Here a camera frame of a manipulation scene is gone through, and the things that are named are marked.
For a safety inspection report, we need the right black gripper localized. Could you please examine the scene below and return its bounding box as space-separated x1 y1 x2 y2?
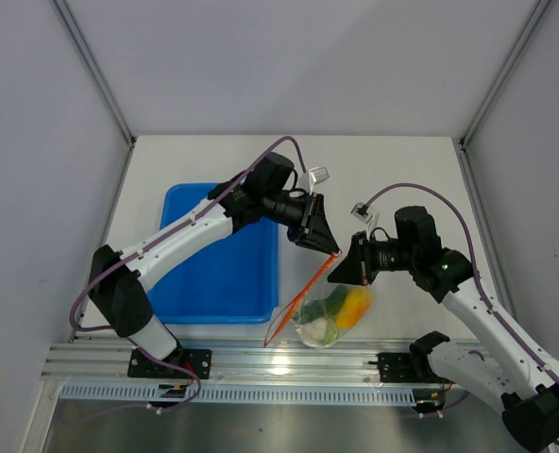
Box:
328 231 416 287

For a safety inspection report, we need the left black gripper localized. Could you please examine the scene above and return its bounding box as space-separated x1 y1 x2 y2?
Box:
263 192 338 256

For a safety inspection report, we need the yellow orange mango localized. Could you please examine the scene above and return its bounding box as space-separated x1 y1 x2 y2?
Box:
334 288 374 329

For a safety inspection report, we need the dark green cucumber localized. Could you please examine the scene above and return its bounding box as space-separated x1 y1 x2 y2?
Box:
300 285 349 324

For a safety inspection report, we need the clear zip bag orange zipper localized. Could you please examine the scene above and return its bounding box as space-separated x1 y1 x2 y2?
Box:
263 253 376 349

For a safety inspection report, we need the green grape bunch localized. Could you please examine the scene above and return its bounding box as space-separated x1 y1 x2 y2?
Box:
322 325 341 347

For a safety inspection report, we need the white cauliflower with leaves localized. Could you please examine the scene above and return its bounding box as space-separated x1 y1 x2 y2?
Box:
300 318 335 348

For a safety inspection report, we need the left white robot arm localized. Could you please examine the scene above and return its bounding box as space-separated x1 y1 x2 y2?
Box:
87 152 339 378

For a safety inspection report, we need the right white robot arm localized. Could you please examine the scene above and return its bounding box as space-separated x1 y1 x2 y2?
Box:
328 206 559 452

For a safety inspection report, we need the blue plastic bin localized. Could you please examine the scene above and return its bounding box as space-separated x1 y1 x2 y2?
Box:
145 182 280 326

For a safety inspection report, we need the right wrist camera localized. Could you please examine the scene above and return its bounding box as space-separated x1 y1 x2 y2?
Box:
350 202 379 233

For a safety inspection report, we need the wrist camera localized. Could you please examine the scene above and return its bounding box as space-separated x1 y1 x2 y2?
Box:
297 167 330 193
350 202 379 233

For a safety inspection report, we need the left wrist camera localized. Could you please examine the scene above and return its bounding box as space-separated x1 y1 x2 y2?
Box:
297 167 330 193

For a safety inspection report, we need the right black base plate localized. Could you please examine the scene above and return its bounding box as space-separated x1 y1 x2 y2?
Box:
367 352 442 384

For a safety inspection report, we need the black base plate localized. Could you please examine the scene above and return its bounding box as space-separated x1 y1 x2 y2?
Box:
127 349 212 380
367 352 442 384

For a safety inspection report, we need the right aluminium frame post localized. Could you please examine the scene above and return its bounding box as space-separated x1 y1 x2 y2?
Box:
458 0 557 147

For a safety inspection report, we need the aluminium frame post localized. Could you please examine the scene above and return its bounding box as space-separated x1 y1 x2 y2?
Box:
458 0 557 147
50 0 137 147

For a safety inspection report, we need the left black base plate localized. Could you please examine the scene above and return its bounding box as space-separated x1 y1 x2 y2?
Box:
127 349 212 380

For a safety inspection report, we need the white slotted cable duct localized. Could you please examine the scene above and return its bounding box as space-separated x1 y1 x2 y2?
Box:
59 381 416 407

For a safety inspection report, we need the aluminium front rail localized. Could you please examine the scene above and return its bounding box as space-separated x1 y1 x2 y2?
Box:
39 337 555 389

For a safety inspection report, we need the left aluminium frame post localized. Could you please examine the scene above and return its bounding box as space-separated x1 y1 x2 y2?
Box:
50 0 137 147

